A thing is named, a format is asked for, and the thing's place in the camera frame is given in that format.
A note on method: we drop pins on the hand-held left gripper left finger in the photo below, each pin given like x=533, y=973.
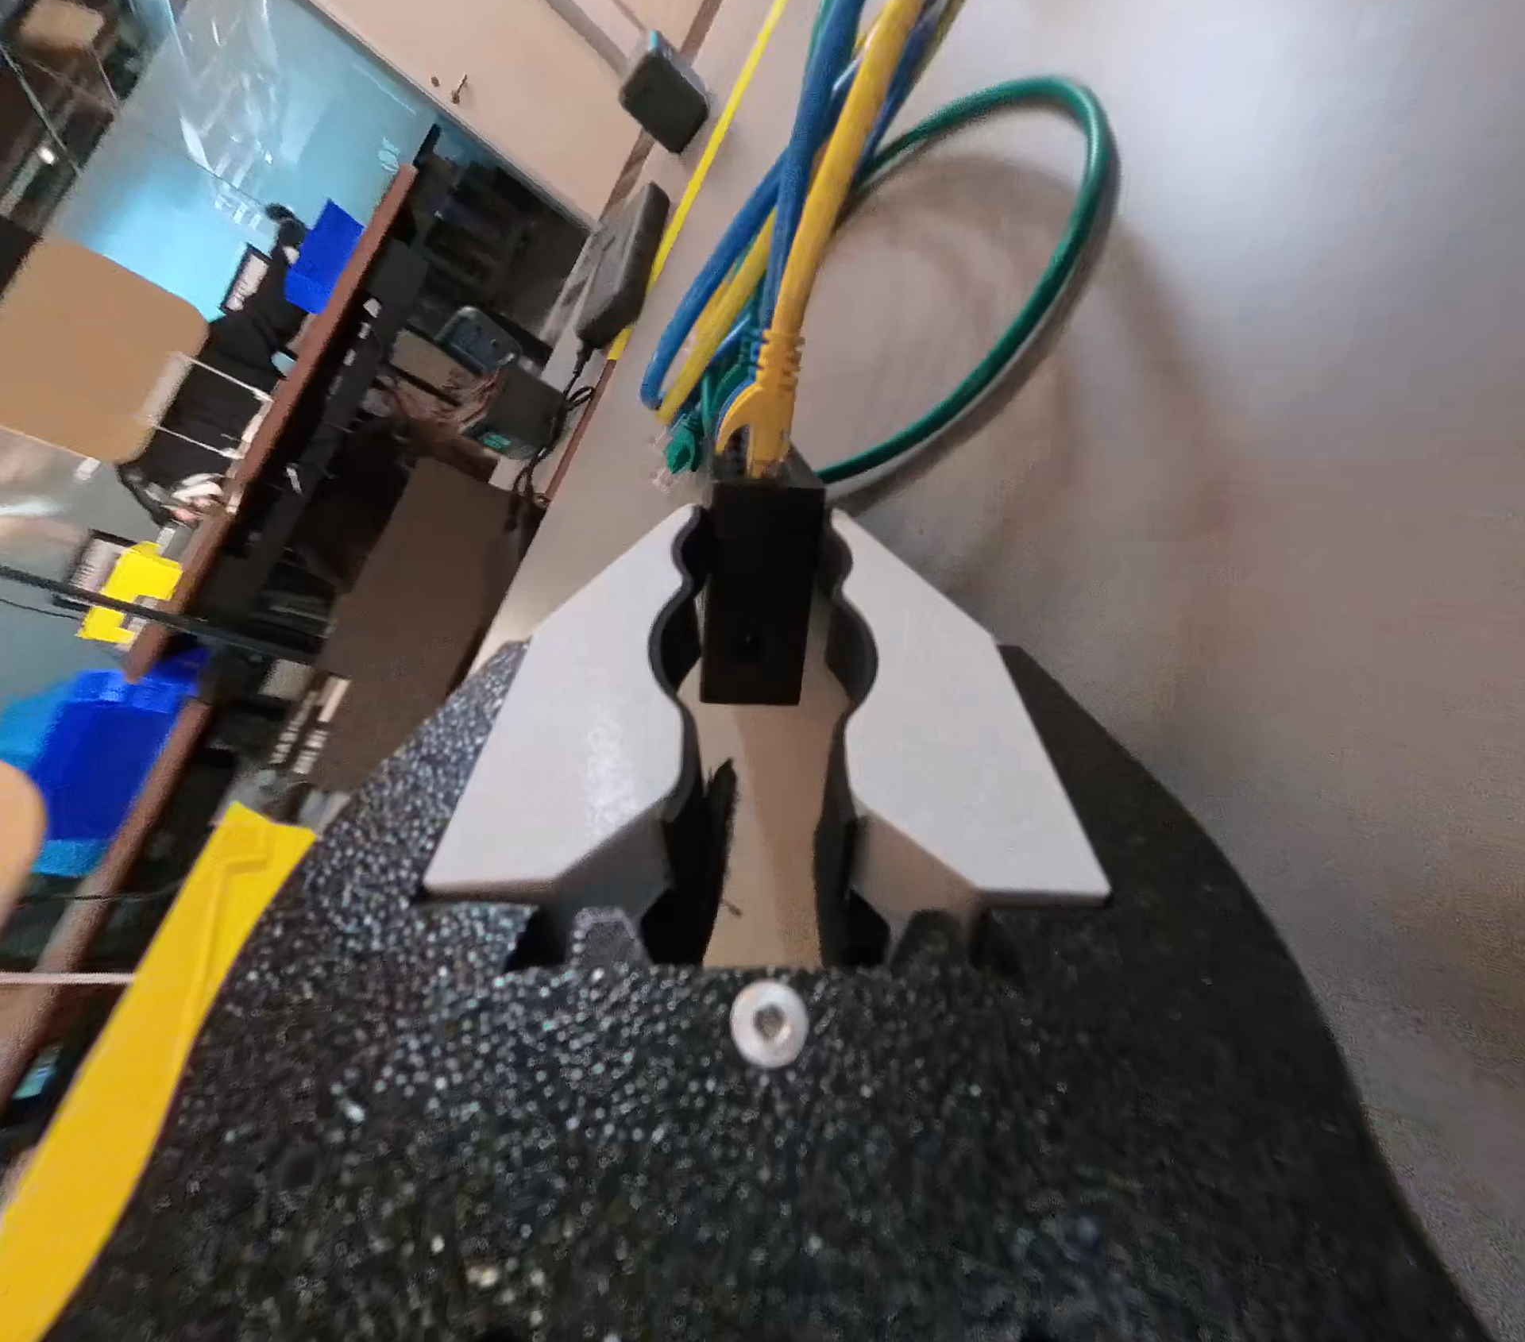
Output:
x=559, y=759

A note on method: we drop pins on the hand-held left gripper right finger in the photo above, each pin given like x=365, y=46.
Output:
x=965, y=771

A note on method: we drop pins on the black ethernet switch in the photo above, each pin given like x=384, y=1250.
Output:
x=763, y=580

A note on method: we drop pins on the yellow plastic bin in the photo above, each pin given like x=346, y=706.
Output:
x=119, y=1069

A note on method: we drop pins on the black battery charger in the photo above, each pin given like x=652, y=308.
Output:
x=512, y=401

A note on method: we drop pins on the black light stand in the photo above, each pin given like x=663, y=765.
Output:
x=178, y=616

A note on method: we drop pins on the brown wooden desk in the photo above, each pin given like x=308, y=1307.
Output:
x=299, y=389
x=108, y=889

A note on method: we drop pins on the blue plastic bins stack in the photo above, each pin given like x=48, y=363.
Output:
x=95, y=759

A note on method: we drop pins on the small yellow bin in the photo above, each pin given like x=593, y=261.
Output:
x=125, y=591

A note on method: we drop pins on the black power adapter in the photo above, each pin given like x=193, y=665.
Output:
x=625, y=265

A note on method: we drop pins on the large wooden screen board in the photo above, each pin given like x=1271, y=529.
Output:
x=18, y=842

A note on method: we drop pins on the small blue bin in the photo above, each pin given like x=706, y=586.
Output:
x=323, y=259

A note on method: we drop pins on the framed tag sign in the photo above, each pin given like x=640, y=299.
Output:
x=250, y=280

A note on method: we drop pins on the small wooden screen board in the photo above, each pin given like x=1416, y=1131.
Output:
x=84, y=353

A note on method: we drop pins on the yellow tape strip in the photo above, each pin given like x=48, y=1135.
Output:
x=716, y=138

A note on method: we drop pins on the black battery pack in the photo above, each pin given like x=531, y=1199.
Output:
x=667, y=91

